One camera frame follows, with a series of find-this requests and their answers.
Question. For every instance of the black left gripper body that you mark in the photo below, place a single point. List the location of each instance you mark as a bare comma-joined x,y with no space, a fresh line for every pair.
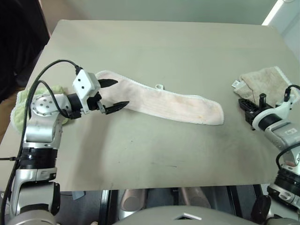
93,103

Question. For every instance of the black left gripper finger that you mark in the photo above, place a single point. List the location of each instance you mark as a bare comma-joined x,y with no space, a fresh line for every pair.
107,82
116,107

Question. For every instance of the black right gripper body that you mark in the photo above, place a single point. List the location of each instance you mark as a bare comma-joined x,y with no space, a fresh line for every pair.
250,116

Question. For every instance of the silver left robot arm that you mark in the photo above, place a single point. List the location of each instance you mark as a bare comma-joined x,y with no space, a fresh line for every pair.
39,131

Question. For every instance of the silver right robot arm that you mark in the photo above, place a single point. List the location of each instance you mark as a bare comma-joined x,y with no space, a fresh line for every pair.
286,136

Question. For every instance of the beige towel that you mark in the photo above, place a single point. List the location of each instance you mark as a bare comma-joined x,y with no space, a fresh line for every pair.
264,79

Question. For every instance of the long pink towel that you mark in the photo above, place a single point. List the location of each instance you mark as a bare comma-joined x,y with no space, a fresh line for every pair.
175,105

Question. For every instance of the light green towel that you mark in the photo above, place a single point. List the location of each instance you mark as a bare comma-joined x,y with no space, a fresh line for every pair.
20,103

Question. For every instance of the black table leg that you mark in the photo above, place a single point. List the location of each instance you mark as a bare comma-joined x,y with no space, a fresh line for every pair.
106,206
234,201

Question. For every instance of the grey flat piece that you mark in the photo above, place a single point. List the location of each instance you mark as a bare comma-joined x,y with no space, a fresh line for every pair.
78,195

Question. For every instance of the brown rounded tube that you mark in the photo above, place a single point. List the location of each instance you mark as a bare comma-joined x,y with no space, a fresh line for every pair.
131,199
194,199

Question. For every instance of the large black fabric mass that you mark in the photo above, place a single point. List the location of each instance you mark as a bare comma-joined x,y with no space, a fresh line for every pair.
18,47

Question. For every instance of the silver robot torso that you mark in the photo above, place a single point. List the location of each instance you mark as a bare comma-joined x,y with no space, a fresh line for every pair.
154,216

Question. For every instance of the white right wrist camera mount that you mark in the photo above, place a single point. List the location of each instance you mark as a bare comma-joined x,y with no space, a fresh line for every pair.
281,106

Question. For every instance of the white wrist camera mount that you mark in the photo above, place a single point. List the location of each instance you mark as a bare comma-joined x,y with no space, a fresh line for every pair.
281,106
84,84

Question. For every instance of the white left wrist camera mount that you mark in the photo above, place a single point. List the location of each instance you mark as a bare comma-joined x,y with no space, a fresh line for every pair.
84,84

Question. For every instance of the white frame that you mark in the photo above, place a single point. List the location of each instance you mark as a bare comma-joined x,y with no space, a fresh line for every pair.
281,14

